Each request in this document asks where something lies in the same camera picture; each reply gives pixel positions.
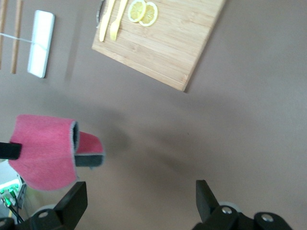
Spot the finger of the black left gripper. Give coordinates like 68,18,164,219
0,141,23,161

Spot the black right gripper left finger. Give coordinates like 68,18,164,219
54,181,88,230

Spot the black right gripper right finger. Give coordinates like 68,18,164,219
195,179,240,225

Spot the red cloth with grey trim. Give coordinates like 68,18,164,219
8,114,106,192

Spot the brown wooden chopstick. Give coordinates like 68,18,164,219
0,0,8,70
11,0,24,74

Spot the white rectangular tray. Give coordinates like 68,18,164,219
26,10,56,79

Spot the yellow plastic knife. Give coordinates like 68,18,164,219
99,0,116,43

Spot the yellow plastic fork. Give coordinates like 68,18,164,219
109,0,128,42

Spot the lemon slice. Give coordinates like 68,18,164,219
139,1,159,27
128,0,147,23

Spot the white string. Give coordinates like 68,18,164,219
0,32,47,50

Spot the bamboo cutting board with handle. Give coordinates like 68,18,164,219
91,0,227,93

